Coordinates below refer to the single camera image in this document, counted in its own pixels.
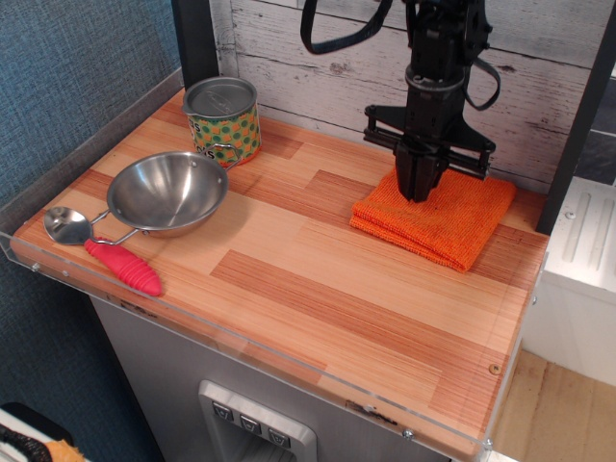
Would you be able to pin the black white device bottom left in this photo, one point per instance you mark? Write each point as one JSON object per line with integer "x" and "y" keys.
{"x": 25, "y": 431}

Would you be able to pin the dark vertical post left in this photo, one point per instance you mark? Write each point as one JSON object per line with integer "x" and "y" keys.
{"x": 193, "y": 23}

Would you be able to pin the orange cloth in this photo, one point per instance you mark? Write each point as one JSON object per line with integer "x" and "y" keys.
{"x": 450, "y": 228}

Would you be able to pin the green orange patterned tin can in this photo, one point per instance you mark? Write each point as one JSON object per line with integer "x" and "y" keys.
{"x": 223, "y": 118}

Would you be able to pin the dark vertical post right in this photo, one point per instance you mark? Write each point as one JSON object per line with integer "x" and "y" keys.
{"x": 586, "y": 111}

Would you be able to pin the white toy sink unit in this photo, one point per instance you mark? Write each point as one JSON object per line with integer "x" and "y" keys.
{"x": 571, "y": 318}

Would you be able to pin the grey toy fridge cabinet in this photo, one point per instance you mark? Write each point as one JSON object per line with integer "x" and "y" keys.
{"x": 192, "y": 385}

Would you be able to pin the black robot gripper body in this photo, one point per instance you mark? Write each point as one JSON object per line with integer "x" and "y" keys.
{"x": 432, "y": 123}

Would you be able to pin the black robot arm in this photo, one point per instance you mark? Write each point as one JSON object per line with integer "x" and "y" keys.
{"x": 446, "y": 38}

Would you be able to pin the clear acrylic table guard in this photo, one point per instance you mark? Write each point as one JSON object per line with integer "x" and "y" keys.
{"x": 299, "y": 302}

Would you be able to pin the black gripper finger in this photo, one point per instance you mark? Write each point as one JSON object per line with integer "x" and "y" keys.
{"x": 431, "y": 167}
{"x": 407, "y": 157}

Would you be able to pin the dark vertical post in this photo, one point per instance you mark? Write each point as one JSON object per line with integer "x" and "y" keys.
{"x": 193, "y": 23}
{"x": 586, "y": 111}

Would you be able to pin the steel kadai with handles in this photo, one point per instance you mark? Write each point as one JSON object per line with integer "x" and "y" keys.
{"x": 168, "y": 194}

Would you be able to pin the silver dispenser button panel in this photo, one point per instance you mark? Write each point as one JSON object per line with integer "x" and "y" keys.
{"x": 242, "y": 429}

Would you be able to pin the spoon with red handle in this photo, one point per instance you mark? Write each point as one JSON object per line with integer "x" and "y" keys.
{"x": 67, "y": 226}

